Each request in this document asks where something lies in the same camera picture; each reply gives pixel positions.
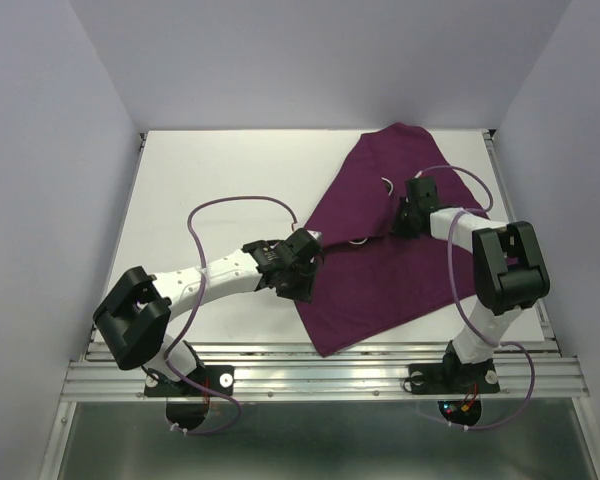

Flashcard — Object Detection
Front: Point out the purple surgical cloth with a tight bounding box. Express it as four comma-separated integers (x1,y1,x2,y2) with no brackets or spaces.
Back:
296,123,479,357

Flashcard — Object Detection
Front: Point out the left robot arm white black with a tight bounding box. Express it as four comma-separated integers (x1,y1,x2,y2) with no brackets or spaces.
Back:
93,228,324,398

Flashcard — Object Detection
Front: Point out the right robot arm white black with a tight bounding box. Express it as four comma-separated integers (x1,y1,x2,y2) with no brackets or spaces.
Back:
393,174,550,395

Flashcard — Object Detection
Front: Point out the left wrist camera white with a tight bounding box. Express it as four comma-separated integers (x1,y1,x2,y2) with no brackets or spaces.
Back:
308,230,322,241

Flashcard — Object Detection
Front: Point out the aluminium front rail frame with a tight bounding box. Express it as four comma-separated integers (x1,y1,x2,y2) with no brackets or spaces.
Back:
60,340,589,403

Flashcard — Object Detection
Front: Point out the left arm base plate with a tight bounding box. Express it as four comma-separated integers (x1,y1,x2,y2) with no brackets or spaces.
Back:
142,365,235,398

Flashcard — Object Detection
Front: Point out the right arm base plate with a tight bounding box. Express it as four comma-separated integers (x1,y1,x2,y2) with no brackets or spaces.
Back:
402,362,500,396

